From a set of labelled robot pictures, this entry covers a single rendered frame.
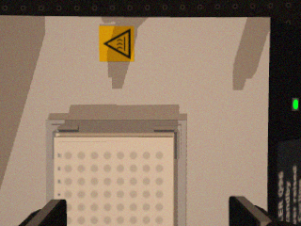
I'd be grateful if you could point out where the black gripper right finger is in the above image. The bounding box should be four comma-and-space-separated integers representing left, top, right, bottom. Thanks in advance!
229, 196, 298, 226

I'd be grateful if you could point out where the grey benchtop machine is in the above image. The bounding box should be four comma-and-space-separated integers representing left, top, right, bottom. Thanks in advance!
0, 15, 301, 226

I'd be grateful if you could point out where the beige multiwell plate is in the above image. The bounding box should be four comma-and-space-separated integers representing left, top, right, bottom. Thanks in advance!
54, 133, 174, 226

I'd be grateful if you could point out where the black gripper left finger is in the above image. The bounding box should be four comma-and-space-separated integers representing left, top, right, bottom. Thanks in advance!
19, 199, 67, 226

